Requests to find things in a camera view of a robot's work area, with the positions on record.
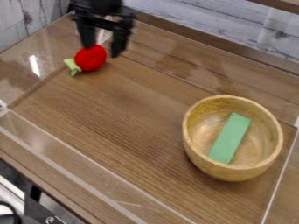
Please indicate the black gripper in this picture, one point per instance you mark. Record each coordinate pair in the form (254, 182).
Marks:
(106, 14)

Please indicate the red plush fruit green stem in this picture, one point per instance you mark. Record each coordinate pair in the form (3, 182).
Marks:
(88, 60)

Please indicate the wooden bowl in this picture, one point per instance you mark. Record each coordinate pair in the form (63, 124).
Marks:
(259, 148)

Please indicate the green rectangular block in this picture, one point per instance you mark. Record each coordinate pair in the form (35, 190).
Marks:
(230, 138)

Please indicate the clear acrylic corner bracket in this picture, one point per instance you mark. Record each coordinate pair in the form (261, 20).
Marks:
(103, 36)

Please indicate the clear acrylic tray wall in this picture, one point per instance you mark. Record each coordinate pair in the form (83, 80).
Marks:
(92, 191)

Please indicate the black metal table frame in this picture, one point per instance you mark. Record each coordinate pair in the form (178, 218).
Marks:
(23, 211)

